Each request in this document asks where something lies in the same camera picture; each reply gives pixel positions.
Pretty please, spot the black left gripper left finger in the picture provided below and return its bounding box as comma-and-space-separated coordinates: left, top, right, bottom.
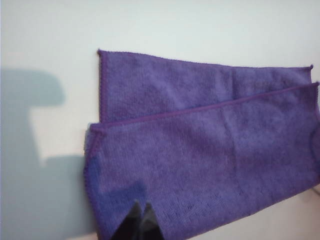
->
109, 200, 144, 240

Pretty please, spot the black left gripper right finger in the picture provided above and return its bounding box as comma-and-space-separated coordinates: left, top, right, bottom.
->
139, 201, 166, 240

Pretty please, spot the purple microfiber cloth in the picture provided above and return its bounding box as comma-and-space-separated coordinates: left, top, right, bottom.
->
83, 48, 320, 240

